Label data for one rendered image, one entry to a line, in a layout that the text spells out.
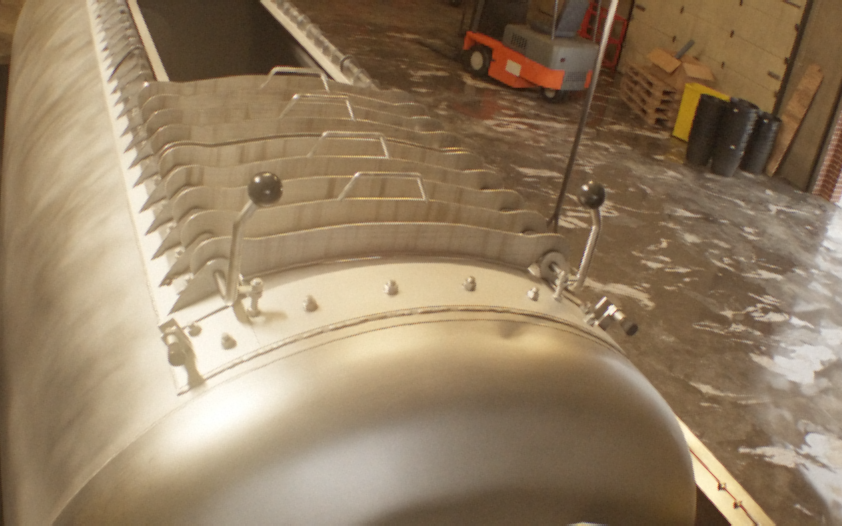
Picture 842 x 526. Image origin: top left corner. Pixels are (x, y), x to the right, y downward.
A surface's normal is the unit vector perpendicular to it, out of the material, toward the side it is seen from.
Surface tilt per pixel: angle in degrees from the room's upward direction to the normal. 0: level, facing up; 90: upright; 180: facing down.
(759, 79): 90
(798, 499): 0
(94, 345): 44
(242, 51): 91
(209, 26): 95
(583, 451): 66
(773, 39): 90
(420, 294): 3
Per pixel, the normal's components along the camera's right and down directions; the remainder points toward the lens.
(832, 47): -0.90, 0.03
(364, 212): 0.39, 0.50
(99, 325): -0.50, -0.61
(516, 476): 0.47, 0.12
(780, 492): 0.20, -0.87
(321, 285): 0.00, -0.84
